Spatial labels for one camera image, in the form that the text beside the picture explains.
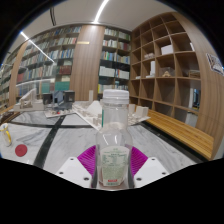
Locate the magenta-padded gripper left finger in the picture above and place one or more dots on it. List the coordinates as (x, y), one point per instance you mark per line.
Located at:
(75, 170)

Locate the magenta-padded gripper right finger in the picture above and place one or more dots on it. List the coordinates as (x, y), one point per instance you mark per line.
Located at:
(150, 170)

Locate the clear plastic bottle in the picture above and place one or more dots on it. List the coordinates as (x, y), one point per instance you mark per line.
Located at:
(114, 156)

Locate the long wooden bench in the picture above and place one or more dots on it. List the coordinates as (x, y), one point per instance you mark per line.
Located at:
(183, 131)

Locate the flat round red coaster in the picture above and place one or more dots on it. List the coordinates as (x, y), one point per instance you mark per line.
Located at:
(21, 150)

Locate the white city block model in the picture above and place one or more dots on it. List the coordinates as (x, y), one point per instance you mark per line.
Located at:
(89, 112)

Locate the dark grey architectural model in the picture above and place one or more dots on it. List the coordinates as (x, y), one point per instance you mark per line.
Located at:
(62, 100)

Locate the tall white block model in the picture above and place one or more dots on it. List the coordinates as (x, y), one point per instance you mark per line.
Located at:
(91, 96)

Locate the white architectural building model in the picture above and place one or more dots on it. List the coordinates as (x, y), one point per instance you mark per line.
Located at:
(30, 101)

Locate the brown model on wooden board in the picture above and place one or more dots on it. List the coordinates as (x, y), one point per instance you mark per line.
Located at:
(8, 115)

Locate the wooden cubby shelf unit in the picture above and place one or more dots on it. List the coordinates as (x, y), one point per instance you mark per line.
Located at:
(166, 85)

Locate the framed wall picture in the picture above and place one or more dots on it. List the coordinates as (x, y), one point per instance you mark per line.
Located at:
(215, 64)

